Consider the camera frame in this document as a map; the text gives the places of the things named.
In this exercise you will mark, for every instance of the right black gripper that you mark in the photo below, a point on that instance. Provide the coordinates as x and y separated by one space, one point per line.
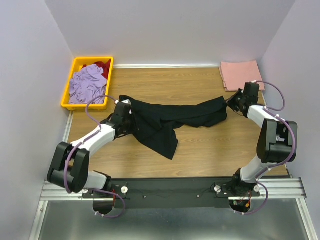
230 101

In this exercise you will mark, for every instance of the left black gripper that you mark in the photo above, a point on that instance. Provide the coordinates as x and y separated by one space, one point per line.
125 132

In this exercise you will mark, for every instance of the black t shirt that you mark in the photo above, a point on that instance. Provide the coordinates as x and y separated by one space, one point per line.
156 123

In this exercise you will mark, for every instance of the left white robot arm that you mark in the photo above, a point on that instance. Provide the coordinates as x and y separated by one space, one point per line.
69 168

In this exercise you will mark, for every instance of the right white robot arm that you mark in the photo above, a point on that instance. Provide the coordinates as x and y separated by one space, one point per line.
277 143

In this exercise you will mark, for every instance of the folded pink t shirt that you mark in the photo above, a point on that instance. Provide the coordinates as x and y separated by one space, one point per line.
235 74

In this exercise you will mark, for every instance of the lavender t shirt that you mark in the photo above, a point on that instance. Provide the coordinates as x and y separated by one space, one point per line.
81 87

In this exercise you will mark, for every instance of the red t shirt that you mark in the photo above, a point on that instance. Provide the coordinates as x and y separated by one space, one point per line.
101 73

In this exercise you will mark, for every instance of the yellow plastic bin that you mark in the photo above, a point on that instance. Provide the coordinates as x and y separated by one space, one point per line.
98 103

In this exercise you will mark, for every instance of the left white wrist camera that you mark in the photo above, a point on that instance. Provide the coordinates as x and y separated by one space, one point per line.
127 101

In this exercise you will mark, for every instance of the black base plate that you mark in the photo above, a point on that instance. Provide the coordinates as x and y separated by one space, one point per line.
174 193

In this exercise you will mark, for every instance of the aluminium frame rail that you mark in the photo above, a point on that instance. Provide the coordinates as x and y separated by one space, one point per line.
203 153

